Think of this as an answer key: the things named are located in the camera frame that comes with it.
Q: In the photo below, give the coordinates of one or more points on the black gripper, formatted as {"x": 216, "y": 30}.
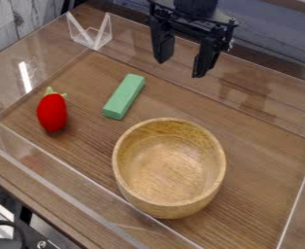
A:
{"x": 198, "y": 19}

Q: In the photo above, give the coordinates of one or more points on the red strawberry toy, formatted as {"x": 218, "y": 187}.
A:
{"x": 52, "y": 110}

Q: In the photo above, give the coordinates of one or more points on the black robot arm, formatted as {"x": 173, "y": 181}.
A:
{"x": 196, "y": 19}

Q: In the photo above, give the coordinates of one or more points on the green rectangular block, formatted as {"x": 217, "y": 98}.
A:
{"x": 122, "y": 97}

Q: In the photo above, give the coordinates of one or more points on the wooden bowl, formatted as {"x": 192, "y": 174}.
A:
{"x": 169, "y": 165}

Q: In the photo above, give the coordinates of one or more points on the black table clamp base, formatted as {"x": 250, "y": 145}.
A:
{"x": 20, "y": 236}

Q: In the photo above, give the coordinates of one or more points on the clear acrylic corner bracket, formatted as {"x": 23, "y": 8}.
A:
{"x": 90, "y": 37}

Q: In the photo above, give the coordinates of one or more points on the clear acrylic tray wall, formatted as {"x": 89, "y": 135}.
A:
{"x": 84, "y": 210}

